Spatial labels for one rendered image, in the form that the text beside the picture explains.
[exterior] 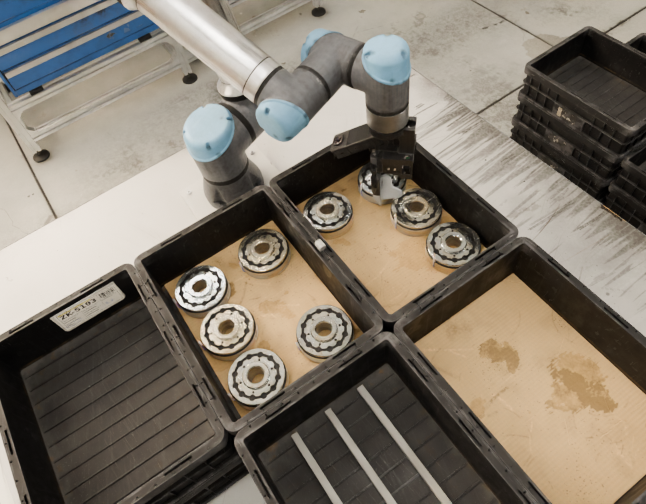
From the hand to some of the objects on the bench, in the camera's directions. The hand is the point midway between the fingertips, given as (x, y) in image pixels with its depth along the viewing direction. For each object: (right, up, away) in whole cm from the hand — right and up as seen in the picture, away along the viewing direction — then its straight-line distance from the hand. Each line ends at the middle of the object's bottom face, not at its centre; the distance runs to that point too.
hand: (378, 190), depth 111 cm
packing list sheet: (-80, -66, -14) cm, 104 cm away
